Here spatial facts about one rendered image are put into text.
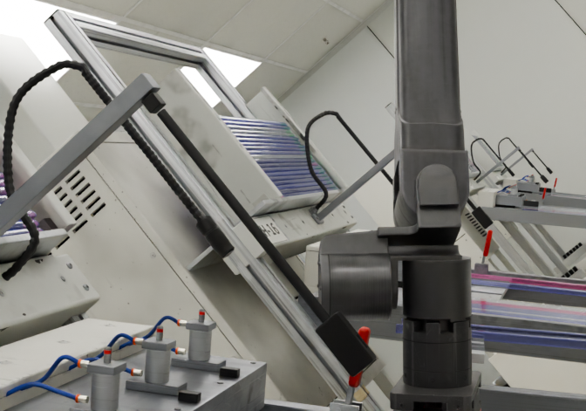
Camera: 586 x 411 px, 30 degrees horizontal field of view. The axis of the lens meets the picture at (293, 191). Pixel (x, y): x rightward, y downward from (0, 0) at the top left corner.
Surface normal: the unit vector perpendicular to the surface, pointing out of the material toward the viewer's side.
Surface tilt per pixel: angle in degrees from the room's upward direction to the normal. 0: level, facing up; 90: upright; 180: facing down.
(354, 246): 80
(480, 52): 90
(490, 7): 90
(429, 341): 86
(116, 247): 90
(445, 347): 102
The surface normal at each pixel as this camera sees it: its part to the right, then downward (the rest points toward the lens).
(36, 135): -0.26, 0.04
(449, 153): 0.02, -0.40
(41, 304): 0.74, -0.64
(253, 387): 0.96, 0.08
